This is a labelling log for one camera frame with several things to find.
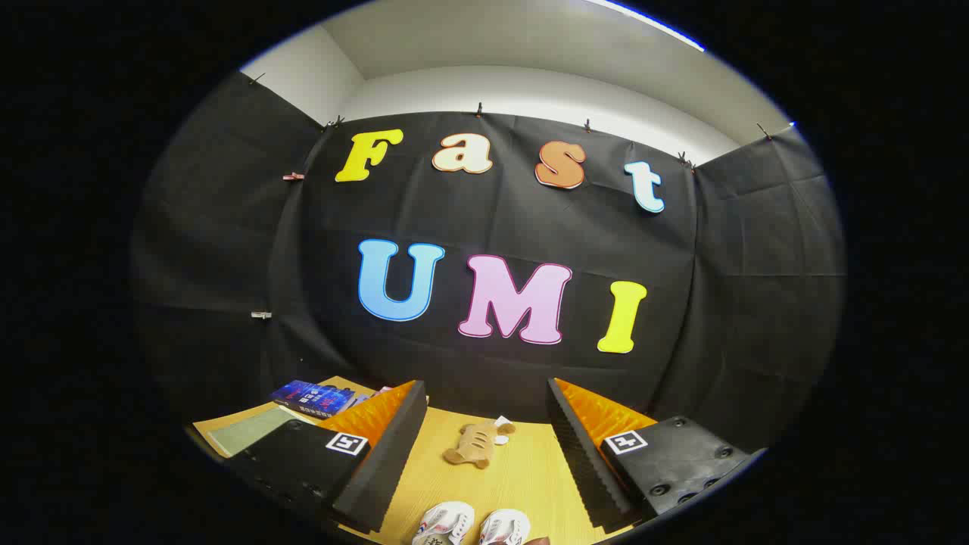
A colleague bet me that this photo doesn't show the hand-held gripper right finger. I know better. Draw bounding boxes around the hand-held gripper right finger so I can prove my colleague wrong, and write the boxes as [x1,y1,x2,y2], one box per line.
[547,377,767,532]

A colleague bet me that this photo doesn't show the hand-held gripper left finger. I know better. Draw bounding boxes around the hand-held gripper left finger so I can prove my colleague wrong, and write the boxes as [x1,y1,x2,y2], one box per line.
[223,380,429,534]

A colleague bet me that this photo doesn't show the cream fabric storage box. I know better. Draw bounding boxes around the cream fabric storage box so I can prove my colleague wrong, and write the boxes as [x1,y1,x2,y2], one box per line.
[206,405,304,459]

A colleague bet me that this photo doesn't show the row of dark cloth clips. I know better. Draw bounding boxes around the row of dark cloth clips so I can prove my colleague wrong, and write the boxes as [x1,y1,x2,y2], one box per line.
[250,72,774,171]

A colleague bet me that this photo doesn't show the black backdrop cloth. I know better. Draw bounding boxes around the black backdrop cloth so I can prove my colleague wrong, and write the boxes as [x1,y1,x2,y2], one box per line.
[129,72,845,455]

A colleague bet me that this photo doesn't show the dark blue cover book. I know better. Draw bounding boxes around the dark blue cover book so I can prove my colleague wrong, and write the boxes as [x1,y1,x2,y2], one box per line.
[270,380,357,419]

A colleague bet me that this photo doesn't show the white canvas shoe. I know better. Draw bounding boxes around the white canvas shoe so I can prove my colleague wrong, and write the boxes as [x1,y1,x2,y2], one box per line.
[479,509,531,545]
[413,501,475,545]

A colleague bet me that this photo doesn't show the brown bread plush toy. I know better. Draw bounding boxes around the brown bread plush toy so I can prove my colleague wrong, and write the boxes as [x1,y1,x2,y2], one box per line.
[443,416,517,470]

